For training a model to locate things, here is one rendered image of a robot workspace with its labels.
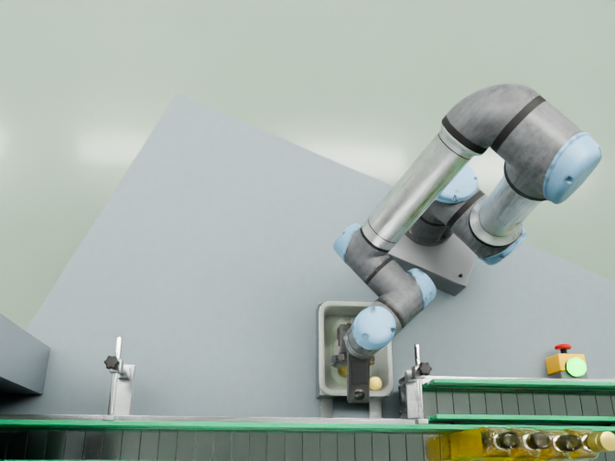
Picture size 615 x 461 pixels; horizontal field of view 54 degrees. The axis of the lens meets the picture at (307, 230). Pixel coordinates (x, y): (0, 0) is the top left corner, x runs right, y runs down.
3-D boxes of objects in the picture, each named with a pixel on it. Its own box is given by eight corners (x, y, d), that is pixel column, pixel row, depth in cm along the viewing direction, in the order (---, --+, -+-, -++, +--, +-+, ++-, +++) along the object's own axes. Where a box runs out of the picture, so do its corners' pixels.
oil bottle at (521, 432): (477, 460, 134) (519, 457, 114) (474, 434, 136) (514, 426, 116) (501, 460, 134) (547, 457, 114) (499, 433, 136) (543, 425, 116)
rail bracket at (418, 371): (405, 426, 134) (422, 422, 123) (402, 350, 140) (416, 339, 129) (419, 427, 134) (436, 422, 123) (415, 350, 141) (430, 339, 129)
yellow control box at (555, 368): (547, 386, 155) (562, 381, 148) (544, 356, 158) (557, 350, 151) (574, 386, 155) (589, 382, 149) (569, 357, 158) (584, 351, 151)
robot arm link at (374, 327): (408, 324, 113) (376, 354, 111) (394, 337, 124) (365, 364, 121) (380, 293, 115) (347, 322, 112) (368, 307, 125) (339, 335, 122)
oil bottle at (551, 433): (503, 462, 134) (548, 459, 114) (500, 435, 136) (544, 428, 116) (527, 462, 135) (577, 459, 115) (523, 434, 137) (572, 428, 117)
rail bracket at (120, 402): (113, 427, 137) (91, 418, 116) (122, 352, 144) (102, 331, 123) (134, 427, 138) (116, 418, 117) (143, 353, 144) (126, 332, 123)
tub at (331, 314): (315, 399, 147) (319, 394, 139) (315, 309, 156) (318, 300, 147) (385, 400, 149) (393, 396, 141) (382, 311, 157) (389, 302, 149)
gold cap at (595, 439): (590, 454, 113) (603, 453, 109) (584, 434, 114) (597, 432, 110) (608, 450, 114) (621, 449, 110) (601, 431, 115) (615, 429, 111)
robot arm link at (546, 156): (475, 200, 150) (551, 81, 99) (521, 243, 147) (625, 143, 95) (441, 232, 148) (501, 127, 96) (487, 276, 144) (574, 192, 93)
